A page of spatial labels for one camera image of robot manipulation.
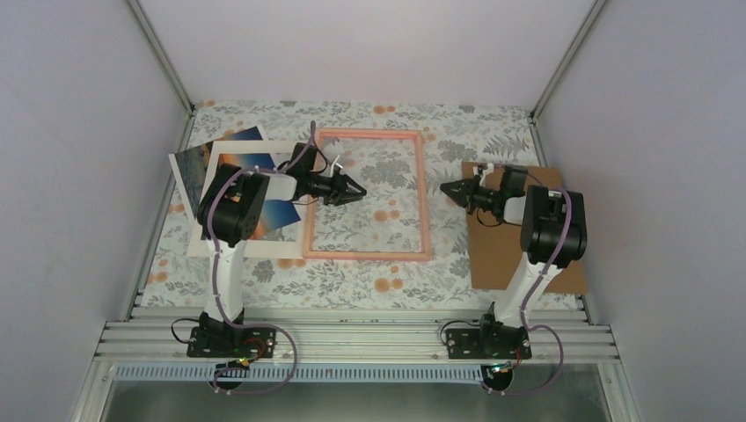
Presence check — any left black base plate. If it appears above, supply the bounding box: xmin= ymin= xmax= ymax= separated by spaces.
xmin=186 ymin=327 xmax=277 ymax=360

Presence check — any pink wooden picture frame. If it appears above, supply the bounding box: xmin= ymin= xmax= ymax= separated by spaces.
xmin=303 ymin=128 xmax=432 ymax=261

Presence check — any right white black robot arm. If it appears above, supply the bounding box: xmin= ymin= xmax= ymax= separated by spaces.
xmin=440 ymin=164 xmax=588 ymax=358

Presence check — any floral patterned table mat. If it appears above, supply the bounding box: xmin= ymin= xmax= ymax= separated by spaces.
xmin=139 ymin=99 xmax=578 ymax=311

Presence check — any sunset photo print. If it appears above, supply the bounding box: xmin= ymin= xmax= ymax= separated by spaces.
xmin=195 ymin=153 xmax=301 ymax=246

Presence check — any blue landscape photo print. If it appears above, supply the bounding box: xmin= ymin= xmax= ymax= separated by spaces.
xmin=168 ymin=125 xmax=267 ymax=223

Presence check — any brown cardboard backing board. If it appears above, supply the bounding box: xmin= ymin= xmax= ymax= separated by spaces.
xmin=461 ymin=161 xmax=589 ymax=295

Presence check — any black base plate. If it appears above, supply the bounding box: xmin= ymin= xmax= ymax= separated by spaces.
xmin=445 ymin=327 xmax=532 ymax=360
xmin=186 ymin=327 xmax=277 ymax=360

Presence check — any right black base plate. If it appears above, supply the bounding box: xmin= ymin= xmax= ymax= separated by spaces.
xmin=445 ymin=327 xmax=532 ymax=360

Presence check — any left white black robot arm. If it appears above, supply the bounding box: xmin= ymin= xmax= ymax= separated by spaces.
xmin=195 ymin=142 xmax=367 ymax=356

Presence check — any aluminium rail base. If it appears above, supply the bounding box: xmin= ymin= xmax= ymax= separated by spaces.
xmin=73 ymin=306 xmax=639 ymax=421

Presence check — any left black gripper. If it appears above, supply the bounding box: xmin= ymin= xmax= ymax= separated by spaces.
xmin=305 ymin=171 xmax=366 ymax=206

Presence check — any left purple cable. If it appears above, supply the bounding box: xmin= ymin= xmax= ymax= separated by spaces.
xmin=206 ymin=120 xmax=298 ymax=397

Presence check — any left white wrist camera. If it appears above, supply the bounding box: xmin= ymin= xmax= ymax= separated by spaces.
xmin=329 ymin=161 xmax=343 ymax=178

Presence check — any white photo mat board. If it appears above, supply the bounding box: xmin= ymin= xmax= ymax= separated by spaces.
xmin=203 ymin=141 xmax=307 ymax=258

